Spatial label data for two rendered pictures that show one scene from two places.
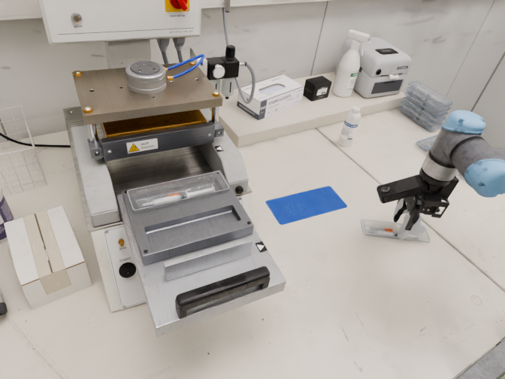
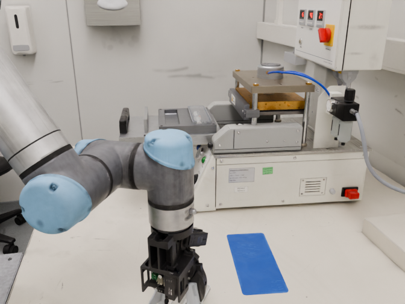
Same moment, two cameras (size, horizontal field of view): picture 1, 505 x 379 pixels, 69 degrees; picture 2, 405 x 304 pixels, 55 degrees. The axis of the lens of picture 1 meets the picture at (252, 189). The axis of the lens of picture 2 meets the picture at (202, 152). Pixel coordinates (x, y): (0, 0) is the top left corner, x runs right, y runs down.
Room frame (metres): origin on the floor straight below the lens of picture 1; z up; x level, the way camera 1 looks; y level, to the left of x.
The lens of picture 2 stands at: (1.01, -0.92, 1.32)
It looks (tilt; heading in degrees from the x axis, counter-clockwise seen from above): 21 degrees down; 115
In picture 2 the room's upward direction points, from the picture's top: straight up
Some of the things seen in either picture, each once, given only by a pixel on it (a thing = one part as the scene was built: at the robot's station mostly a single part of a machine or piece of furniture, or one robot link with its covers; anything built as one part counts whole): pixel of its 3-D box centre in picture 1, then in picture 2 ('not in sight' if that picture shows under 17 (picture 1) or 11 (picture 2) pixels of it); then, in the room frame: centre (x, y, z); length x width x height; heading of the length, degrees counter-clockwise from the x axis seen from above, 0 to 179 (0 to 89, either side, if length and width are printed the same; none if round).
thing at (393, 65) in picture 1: (372, 66); not in sight; (1.57, -0.43, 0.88); 0.25 x 0.20 x 0.17; 30
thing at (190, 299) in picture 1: (224, 290); (124, 119); (0.32, 0.02, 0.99); 0.15 x 0.02 x 0.04; 121
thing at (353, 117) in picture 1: (350, 126); not in sight; (1.15, -0.31, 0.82); 0.05 x 0.05 x 0.14
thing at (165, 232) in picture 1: (186, 211); (185, 119); (0.48, 0.12, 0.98); 0.20 x 0.17 x 0.03; 121
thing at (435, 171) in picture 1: (439, 165); (173, 212); (0.73, -0.43, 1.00); 0.08 x 0.08 x 0.05
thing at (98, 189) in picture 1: (93, 171); (237, 111); (0.57, 0.33, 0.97); 0.25 x 0.05 x 0.07; 31
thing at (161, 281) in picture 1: (195, 234); (170, 123); (0.44, 0.09, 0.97); 0.30 x 0.22 x 0.08; 31
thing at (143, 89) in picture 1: (153, 88); (281, 86); (0.74, 0.25, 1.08); 0.31 x 0.24 x 0.13; 121
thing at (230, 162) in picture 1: (219, 150); (254, 137); (0.71, 0.09, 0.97); 0.26 x 0.05 x 0.07; 31
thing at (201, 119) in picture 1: (152, 103); (269, 91); (0.70, 0.24, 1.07); 0.22 x 0.17 x 0.10; 121
